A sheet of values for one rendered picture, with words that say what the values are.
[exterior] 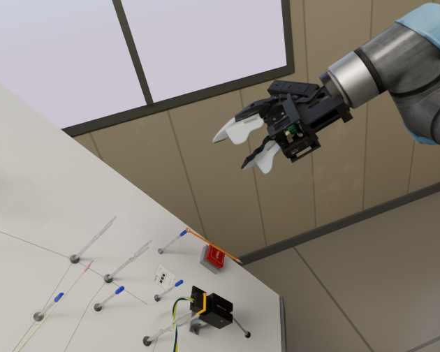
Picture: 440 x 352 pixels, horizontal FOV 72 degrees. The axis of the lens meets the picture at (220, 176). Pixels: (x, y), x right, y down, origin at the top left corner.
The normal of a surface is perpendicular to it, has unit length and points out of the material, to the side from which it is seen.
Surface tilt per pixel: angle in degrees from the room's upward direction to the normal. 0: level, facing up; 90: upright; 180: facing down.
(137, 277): 54
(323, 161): 90
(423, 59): 94
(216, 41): 90
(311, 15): 90
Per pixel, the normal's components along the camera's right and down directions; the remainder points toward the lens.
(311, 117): -0.62, -0.52
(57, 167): 0.67, -0.58
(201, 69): 0.28, 0.44
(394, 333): -0.20, -0.84
